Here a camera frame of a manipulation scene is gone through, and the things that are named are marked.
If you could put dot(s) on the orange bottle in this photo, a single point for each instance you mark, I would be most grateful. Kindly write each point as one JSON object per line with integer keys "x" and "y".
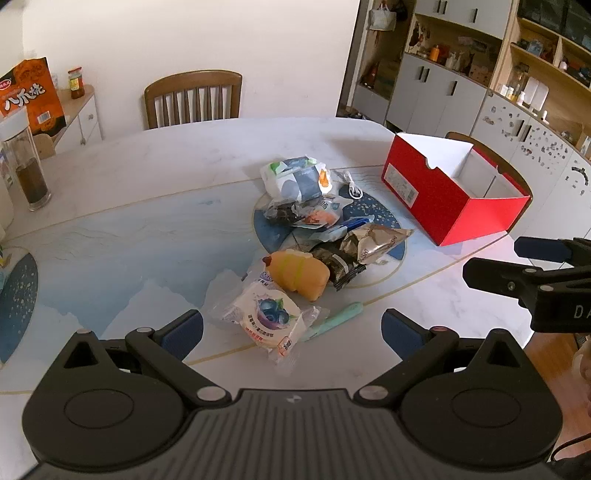
{"x": 434, "y": 53}

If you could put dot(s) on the white marble desktop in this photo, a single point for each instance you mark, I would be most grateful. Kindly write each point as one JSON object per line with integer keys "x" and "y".
{"x": 138, "y": 221}

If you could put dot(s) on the silver foil snack packet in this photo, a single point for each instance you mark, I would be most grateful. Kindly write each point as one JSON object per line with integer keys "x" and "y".
{"x": 374, "y": 242}

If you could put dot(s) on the white sideboard cabinet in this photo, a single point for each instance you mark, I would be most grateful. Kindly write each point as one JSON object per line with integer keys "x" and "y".
{"x": 83, "y": 120}

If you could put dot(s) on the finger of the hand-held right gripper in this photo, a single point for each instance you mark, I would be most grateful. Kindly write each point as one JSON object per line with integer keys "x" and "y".
{"x": 494, "y": 277}
{"x": 540, "y": 249}

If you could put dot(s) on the glass jar with brown powder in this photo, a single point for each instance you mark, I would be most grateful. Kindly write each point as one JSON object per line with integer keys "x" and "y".
{"x": 27, "y": 170}

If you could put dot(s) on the dark seaweed snack packet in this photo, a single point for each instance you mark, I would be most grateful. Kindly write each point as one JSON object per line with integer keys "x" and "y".
{"x": 281, "y": 214}

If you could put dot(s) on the wooden slat-back chair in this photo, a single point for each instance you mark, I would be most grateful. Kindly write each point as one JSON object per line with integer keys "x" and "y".
{"x": 194, "y": 81}

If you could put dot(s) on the teal pen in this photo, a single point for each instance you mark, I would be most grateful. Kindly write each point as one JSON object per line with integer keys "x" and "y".
{"x": 332, "y": 321}

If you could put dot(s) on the blue packet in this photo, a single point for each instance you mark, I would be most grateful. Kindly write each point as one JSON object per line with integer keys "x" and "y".
{"x": 344, "y": 227}

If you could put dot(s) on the orange snack bag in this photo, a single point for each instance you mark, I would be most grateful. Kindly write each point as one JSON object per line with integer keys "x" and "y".
{"x": 32, "y": 99}

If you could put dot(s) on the red cardboard box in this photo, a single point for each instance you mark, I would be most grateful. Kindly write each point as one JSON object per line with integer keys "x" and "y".
{"x": 429, "y": 198}

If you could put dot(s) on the hanging tote bag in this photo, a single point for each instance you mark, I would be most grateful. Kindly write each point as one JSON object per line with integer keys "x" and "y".
{"x": 382, "y": 18}

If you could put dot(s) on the yellow plush toy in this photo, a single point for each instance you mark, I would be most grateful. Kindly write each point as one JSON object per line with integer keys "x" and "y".
{"x": 298, "y": 274}

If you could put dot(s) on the black wrapped snack packet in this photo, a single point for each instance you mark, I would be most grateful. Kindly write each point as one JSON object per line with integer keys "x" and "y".
{"x": 339, "y": 267}

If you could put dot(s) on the tissue pack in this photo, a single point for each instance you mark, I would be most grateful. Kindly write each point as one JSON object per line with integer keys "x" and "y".
{"x": 291, "y": 177}

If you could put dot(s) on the wooden chair with dark seat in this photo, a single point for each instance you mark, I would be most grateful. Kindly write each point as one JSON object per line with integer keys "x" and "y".
{"x": 503, "y": 161}

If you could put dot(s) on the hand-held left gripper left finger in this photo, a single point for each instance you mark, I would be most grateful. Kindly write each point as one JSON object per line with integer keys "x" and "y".
{"x": 182, "y": 334}

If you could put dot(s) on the blueberry bread packet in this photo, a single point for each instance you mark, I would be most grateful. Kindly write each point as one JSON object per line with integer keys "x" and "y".
{"x": 270, "y": 316}

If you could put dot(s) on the red-lidded sauce jar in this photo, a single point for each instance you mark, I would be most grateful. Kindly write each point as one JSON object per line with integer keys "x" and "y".
{"x": 76, "y": 85}

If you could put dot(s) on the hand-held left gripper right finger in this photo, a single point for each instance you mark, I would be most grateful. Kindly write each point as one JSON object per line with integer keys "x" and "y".
{"x": 400, "y": 334}

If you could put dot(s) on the salmon print snack packet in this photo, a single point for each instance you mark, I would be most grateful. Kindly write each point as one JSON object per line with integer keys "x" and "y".
{"x": 318, "y": 214}

